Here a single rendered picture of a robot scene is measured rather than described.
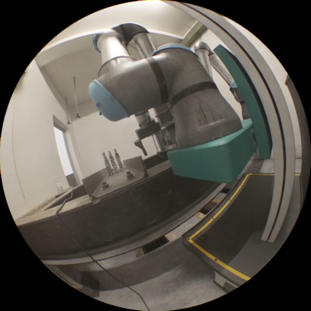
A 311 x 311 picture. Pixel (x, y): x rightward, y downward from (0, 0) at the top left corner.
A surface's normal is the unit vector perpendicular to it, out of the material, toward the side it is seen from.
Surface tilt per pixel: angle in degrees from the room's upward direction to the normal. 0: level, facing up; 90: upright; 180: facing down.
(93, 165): 90
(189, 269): 0
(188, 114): 72
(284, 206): 90
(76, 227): 90
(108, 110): 144
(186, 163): 90
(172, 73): 119
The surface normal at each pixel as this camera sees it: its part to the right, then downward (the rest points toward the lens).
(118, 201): 0.36, -0.06
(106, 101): 0.14, 0.60
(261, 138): -0.86, 0.36
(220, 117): -0.65, 0.29
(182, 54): -0.03, 0.09
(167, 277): -0.36, -0.93
